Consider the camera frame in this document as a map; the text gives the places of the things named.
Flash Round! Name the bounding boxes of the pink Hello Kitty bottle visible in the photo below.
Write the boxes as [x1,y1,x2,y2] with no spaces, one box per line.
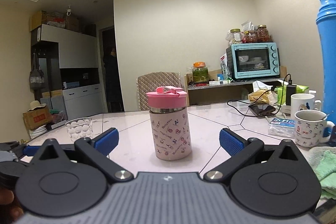
[148,106,193,161]

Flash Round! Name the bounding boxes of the pink bottle cap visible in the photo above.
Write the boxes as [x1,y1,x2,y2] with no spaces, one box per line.
[146,86,187,109]

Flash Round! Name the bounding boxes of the left human hand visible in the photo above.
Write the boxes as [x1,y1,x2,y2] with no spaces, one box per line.
[1,188,24,223]

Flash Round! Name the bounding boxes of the stack of white plates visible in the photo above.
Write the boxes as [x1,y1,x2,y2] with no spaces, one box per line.
[29,124,48,139]

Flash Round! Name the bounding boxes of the cardboard box on floor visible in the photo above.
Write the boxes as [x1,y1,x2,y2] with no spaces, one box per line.
[23,106,52,130]

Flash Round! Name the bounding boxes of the straw hat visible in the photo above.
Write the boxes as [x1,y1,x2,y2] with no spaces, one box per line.
[29,100,47,111]

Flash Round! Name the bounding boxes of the blue tissue pack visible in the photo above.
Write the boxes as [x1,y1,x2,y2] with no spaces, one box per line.
[268,118,295,139]

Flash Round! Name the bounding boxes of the green towel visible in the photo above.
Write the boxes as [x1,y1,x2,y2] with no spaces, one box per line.
[307,147,336,200]

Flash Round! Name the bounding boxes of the white cartoon mug front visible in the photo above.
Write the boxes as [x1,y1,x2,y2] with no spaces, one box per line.
[294,110,335,148]

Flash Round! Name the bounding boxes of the black smartphone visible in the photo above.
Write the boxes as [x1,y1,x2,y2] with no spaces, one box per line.
[248,103,276,117]

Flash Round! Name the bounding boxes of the hanging grey bag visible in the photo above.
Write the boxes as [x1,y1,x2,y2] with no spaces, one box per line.
[29,53,45,90]

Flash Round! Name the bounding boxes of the white mug rear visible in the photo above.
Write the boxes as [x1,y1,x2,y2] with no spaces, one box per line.
[290,93,322,114]

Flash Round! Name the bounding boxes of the green tissue box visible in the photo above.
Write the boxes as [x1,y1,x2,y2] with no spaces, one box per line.
[275,85,309,104]

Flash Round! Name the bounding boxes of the black power adapter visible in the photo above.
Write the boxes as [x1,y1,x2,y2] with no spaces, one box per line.
[285,84,297,106]

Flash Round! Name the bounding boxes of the white grey cabinet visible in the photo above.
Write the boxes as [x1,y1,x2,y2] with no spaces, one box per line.
[31,24,105,119]

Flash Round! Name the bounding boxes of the wooden shelf unit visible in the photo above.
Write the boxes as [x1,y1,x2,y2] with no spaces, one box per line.
[183,65,288,106]

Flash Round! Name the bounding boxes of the teal toaster oven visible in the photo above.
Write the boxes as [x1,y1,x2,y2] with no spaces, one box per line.
[226,42,280,81]

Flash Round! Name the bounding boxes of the quilted beige chair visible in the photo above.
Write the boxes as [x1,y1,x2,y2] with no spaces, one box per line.
[136,72,188,111]

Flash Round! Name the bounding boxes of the orange lid pickle jar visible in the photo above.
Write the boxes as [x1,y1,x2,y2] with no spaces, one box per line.
[192,61,209,83]

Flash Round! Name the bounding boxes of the red chili jar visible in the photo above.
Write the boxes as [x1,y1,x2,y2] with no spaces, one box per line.
[257,24,269,42]
[244,30,258,43]

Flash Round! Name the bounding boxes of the pale contents glass jar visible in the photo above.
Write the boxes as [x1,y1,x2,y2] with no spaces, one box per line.
[229,28,242,44]

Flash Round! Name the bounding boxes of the blue thermos flask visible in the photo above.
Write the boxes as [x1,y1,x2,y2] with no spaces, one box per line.
[315,0,335,122]

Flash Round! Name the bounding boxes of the black charging cable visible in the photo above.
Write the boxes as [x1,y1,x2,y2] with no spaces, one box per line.
[227,73,293,117]

